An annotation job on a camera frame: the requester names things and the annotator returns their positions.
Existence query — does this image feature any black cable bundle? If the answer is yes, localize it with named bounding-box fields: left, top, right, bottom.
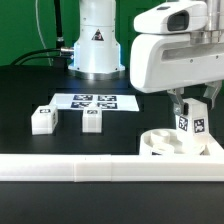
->
left=10, top=46, right=75, bottom=67

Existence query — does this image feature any white marker sheet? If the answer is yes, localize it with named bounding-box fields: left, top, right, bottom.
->
left=50, top=93, right=139, bottom=112

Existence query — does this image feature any thin white cable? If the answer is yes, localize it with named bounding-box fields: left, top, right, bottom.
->
left=35, top=0, right=54, bottom=67

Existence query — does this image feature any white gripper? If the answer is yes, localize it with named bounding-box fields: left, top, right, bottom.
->
left=130, top=0, right=224, bottom=115

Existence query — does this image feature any white L-shaped fence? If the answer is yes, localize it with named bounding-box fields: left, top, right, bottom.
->
left=0, top=138, right=224, bottom=182

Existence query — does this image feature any white round stool seat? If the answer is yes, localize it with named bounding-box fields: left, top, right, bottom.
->
left=139, top=129, right=206, bottom=156

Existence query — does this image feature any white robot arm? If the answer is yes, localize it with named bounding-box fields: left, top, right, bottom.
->
left=69, top=0, right=224, bottom=114

